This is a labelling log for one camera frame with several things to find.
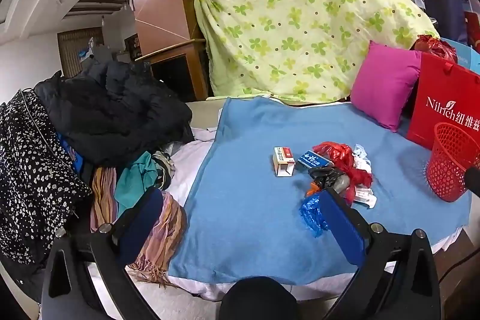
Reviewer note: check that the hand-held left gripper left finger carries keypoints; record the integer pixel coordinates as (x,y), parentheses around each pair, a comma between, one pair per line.
(141,226)

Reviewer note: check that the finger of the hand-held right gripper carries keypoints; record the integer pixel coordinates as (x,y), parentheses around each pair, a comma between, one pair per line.
(473,182)

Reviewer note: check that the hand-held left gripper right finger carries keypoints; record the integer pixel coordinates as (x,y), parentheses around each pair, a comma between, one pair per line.
(345,230)

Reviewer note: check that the red mesh plastic basket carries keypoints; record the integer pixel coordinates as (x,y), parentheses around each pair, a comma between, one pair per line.
(450,162)

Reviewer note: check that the blue plastic bag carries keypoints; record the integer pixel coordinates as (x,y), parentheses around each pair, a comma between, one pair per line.
(311,215)

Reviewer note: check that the white paper packet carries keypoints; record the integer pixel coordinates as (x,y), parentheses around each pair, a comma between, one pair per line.
(365,197)

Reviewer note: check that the small orange wrapper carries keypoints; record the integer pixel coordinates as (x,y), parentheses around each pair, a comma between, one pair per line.
(313,188)

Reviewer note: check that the black plastic bag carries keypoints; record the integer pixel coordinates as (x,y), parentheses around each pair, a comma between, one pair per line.
(330,175)

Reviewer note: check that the white tissue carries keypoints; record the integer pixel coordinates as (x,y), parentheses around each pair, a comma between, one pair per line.
(361,160)

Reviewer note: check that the small blue carton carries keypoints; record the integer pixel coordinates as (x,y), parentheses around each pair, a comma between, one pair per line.
(313,159)

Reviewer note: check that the orange white medicine box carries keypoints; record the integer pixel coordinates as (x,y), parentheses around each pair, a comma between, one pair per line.
(284,158)

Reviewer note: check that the striped fringed scarf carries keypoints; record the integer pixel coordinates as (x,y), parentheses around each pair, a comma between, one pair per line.
(168,230)

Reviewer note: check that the teal cloth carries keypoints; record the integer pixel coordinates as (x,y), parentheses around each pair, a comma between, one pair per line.
(135,177)

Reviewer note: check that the red paper shopping bag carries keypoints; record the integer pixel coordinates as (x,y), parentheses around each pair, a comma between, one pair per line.
(442,87)

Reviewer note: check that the blue towel blanket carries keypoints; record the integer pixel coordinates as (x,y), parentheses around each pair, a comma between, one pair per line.
(243,192)

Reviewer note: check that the black jacket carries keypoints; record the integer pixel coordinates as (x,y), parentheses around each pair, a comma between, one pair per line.
(112,117)

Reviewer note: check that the black white floral cloth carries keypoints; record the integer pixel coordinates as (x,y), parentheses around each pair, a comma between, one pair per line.
(30,173)

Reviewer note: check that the light blue cardboard box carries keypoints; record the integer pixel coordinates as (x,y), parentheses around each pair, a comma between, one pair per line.
(467,55)

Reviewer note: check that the pink pillow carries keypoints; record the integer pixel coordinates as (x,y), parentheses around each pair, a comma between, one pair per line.
(382,87)

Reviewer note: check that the knotted red plastic bag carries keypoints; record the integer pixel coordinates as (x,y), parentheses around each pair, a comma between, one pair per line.
(437,46)

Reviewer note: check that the tall red box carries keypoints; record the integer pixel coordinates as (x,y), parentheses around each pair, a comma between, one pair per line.
(473,29)

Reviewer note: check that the brown lattice door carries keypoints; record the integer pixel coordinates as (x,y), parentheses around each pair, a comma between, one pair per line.
(71,50)

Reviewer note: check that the green clover print quilt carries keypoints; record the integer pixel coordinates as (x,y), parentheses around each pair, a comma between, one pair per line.
(292,24)

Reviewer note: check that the wooden wardrobe cabinet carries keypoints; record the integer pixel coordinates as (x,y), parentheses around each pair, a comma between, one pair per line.
(161,5)

